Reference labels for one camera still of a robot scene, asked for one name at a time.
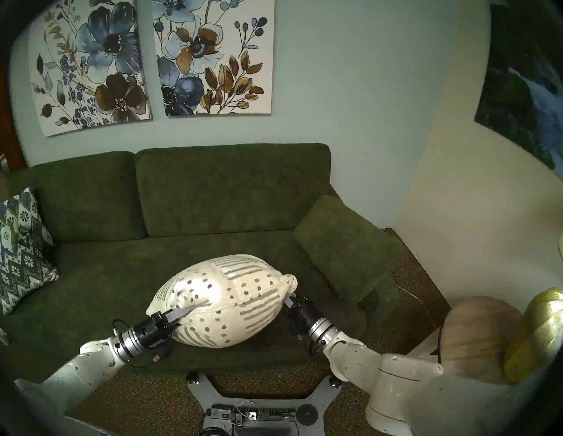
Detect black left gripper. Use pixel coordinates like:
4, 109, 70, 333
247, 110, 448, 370
132, 305, 197, 349

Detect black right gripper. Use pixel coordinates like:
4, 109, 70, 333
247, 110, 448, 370
284, 293, 322, 334

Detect cream dotted striped cushion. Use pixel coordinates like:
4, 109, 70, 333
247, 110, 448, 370
146, 254, 299, 349

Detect green sofa armrest cushion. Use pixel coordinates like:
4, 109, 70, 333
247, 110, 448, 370
293, 194, 407, 304

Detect green sofa back cushion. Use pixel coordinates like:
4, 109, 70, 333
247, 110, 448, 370
9, 151, 148, 244
134, 142, 331, 238

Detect blue zigzag patterned cushion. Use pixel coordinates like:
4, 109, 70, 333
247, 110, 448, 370
0, 187, 61, 315

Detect green fabric sofa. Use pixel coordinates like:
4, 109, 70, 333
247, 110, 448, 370
0, 142, 407, 374

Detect black electronics strip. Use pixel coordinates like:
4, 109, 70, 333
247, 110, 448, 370
210, 407, 296, 425

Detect round wooden table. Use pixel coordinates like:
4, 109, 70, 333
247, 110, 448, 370
440, 297, 524, 385

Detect yellow-green ceramic lamp base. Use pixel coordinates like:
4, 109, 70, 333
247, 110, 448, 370
503, 288, 563, 384

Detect floral painting brown leaves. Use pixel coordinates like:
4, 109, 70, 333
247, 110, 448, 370
152, 0, 275, 117

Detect floral painting large blue flower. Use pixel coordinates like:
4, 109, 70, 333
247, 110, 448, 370
29, 0, 152, 138

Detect waterfall landscape painting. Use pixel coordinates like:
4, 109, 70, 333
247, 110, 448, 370
474, 4, 563, 181

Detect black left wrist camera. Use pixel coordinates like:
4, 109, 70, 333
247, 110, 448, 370
147, 342, 173, 363

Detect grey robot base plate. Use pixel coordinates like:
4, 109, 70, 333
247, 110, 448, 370
186, 371, 343, 436

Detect thin white cable loop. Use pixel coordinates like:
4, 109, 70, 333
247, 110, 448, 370
235, 400, 263, 427

